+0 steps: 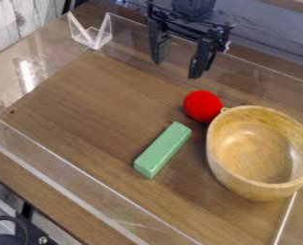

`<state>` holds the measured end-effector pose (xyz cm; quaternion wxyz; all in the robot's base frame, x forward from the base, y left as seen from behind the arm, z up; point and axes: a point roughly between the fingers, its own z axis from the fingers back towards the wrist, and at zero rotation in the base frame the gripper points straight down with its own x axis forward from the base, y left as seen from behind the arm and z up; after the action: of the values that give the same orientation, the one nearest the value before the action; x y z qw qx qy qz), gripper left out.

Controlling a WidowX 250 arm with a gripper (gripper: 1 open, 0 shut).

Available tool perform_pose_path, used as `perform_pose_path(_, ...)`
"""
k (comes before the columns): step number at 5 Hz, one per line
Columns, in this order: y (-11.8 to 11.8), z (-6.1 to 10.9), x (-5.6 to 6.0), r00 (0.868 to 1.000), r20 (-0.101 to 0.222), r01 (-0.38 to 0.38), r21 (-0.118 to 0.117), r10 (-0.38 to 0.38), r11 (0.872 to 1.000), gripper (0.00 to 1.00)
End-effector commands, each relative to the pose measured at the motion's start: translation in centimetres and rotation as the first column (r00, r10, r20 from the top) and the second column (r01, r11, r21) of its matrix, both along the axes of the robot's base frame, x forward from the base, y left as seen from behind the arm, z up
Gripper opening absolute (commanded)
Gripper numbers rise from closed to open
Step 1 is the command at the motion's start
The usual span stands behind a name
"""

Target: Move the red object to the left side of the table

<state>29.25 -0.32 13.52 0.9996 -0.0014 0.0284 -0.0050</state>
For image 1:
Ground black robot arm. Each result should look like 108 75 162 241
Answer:
145 0 234 79

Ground wooden bowl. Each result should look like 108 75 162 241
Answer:
205 105 303 201

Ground clear acrylic enclosure wall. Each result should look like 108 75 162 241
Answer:
0 13 303 245

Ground green rectangular block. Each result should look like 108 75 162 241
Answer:
133 122 192 179

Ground black metal clamp base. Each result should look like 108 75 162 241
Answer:
0 213 58 245

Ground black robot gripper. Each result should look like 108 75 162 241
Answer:
145 0 234 79

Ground black cable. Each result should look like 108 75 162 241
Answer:
0 214 30 245

